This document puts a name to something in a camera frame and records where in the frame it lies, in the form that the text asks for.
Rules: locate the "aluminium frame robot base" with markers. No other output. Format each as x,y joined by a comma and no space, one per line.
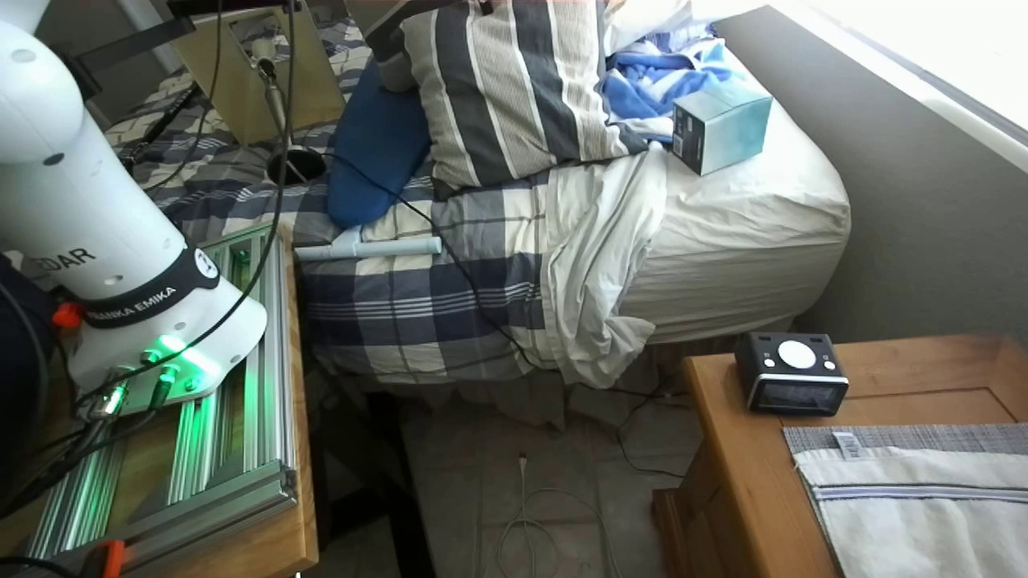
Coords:
213,451

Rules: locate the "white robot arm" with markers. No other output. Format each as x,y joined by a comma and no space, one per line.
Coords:
155,308

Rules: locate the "plaid bed blanket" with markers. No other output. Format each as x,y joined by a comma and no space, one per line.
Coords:
463,311

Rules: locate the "white bed sheet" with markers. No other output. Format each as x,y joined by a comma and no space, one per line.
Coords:
648,251

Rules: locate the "blue pillow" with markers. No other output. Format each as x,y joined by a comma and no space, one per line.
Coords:
374,151

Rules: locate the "striped grey white pillow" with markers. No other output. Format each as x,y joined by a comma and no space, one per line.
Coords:
512,91

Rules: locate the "blue crumpled cloth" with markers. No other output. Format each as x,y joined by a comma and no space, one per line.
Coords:
648,77

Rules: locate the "teal tissue box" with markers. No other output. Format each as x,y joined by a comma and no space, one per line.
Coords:
721,127

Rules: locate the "black alarm clock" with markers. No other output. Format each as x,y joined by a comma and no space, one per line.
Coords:
792,374

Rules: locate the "wooden nightstand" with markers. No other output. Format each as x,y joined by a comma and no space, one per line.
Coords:
740,509

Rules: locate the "cardboard box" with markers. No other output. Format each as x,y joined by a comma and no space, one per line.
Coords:
260,67

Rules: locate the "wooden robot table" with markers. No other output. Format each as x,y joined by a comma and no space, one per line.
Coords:
292,516

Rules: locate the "striped white cloth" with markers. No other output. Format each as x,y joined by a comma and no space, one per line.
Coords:
919,501

